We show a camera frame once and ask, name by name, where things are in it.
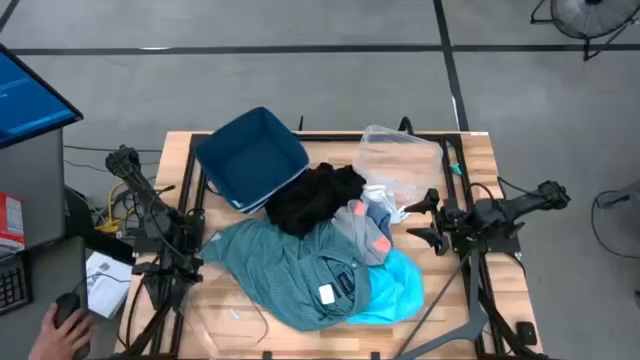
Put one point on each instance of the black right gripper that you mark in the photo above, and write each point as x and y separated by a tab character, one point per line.
457	222

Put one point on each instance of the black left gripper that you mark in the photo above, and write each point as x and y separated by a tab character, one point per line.
170	267

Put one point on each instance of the grey sock with orange patches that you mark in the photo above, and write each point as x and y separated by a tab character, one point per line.
357	235

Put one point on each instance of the bright blue towel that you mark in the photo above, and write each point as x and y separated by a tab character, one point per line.
395	290

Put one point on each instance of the teal dotted shirt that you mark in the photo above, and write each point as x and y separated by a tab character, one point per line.
280	270

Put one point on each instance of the dark cloth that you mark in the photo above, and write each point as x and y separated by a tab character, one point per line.
312	197

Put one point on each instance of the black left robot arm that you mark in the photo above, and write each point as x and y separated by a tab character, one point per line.
145	195

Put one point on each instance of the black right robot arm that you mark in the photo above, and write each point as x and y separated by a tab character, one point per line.
525	202

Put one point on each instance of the blue-grey cloth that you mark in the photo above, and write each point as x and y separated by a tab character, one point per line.
381	217

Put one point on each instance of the teal tape piece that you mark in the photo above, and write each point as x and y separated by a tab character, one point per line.
456	169

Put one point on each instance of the white cloth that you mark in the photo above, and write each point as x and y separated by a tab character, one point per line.
377	195

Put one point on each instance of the clear plastic bin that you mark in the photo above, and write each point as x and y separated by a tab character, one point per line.
400	160

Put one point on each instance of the black computer mouse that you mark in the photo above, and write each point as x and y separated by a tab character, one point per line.
67	306

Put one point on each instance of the person's hand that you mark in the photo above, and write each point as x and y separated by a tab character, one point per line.
60	340

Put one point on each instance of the small black device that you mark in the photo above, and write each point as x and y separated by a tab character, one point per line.
526	333

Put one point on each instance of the black keyboard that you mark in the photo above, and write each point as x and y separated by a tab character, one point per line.
12	287

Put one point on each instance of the red and white box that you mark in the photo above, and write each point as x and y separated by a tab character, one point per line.
10	220

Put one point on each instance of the monitor with blue screen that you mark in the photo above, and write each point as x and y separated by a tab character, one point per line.
27	100

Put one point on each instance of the black floor fan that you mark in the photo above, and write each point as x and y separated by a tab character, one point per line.
590	17

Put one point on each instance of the grey camera stand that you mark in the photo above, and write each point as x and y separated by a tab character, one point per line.
472	300

